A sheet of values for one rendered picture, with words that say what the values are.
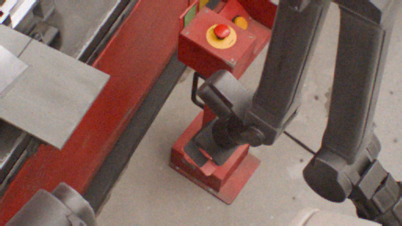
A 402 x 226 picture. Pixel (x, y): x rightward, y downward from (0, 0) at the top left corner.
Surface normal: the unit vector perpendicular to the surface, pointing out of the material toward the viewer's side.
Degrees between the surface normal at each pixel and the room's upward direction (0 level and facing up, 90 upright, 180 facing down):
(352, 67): 90
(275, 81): 90
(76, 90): 0
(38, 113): 0
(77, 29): 0
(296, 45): 90
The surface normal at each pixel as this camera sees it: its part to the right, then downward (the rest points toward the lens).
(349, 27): -0.65, 0.71
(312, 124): 0.05, -0.48
